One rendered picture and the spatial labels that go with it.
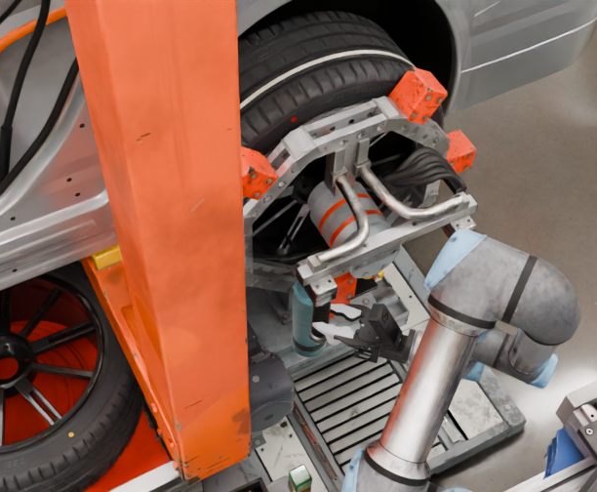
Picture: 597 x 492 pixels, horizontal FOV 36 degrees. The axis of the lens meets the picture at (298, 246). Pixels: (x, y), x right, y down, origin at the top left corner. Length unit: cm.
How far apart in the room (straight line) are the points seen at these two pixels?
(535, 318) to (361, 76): 71
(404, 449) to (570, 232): 183
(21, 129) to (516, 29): 120
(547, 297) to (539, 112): 220
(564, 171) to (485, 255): 200
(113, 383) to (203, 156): 114
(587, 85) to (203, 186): 267
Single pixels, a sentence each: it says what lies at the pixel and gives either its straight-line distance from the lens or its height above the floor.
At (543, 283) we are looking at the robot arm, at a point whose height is 134.
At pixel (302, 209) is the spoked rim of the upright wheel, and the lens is 221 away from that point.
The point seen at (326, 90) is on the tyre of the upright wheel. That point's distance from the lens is 190.
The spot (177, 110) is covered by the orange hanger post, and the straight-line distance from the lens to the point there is 114.
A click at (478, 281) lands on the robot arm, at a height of 132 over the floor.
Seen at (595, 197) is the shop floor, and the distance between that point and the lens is 341.
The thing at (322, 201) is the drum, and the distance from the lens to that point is 205.
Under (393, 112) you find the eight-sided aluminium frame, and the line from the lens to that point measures 194.
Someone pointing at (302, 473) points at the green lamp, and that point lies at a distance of 199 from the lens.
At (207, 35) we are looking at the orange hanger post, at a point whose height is 179.
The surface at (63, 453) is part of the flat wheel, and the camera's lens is 223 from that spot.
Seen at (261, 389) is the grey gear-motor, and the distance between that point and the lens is 236.
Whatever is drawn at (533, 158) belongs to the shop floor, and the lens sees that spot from 345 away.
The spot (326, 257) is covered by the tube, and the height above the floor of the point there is 101.
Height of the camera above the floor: 252
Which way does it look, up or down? 55 degrees down
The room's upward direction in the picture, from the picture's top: 3 degrees clockwise
